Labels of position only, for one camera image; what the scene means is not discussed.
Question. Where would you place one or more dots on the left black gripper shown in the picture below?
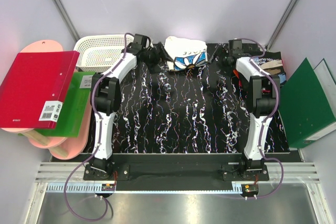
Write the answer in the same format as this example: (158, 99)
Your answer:
(158, 56)

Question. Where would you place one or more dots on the black printed folded t shirt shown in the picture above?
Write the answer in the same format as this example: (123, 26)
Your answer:
(271, 62)

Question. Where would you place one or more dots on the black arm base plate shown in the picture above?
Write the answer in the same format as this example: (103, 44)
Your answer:
(174, 173)

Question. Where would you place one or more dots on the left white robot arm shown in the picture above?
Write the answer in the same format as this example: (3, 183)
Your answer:
(106, 95)

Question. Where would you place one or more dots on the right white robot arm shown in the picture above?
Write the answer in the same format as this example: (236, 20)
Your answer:
(263, 97)

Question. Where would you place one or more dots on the white perforated plastic basket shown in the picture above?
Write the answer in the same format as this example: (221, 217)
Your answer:
(99, 52)

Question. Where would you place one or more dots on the green plastic folder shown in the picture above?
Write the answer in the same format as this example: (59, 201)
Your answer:
(73, 108)

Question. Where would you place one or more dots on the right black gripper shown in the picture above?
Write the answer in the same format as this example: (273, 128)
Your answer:
(216, 53)

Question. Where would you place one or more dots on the white slotted cable duct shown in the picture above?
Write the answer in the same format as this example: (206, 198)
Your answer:
(81, 188)

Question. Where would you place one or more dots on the dark green ring binder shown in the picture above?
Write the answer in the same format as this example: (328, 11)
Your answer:
(307, 104)

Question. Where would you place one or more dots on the red folded t shirt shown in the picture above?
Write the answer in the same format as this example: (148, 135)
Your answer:
(241, 82)

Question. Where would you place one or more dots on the red ring binder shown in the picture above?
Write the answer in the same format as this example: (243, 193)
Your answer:
(35, 87)

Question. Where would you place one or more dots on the black marble pattern mat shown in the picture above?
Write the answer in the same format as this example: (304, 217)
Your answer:
(202, 110)

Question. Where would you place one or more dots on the white t shirt blue print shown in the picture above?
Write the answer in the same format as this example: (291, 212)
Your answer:
(185, 53)

